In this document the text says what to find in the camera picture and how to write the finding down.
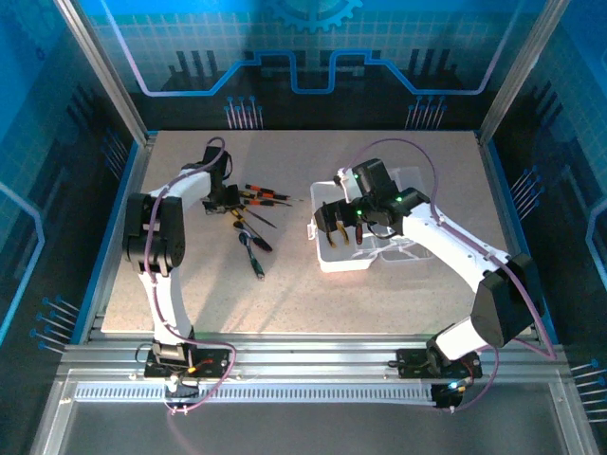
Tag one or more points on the blue table edge trim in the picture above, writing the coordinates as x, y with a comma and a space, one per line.
520, 237
110, 237

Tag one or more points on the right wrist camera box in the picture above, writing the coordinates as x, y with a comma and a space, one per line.
345, 185

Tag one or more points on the aluminium front rail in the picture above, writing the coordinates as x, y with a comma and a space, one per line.
308, 355

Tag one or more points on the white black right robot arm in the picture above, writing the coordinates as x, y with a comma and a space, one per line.
450, 242

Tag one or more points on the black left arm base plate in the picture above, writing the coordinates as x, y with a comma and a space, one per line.
213, 365

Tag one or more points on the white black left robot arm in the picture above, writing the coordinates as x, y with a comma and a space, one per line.
168, 303

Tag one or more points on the aluminium frame post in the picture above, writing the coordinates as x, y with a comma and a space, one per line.
520, 71
105, 71

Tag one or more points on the black ratchet wrench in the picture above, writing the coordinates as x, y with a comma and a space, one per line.
253, 258

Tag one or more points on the yellow black screwdriver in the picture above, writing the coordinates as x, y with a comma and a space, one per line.
237, 217

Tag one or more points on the clear plastic tool box lid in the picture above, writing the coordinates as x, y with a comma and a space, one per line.
408, 177

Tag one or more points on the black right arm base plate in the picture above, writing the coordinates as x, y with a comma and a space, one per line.
410, 362

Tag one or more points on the grey front panel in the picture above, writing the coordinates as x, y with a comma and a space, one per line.
308, 431

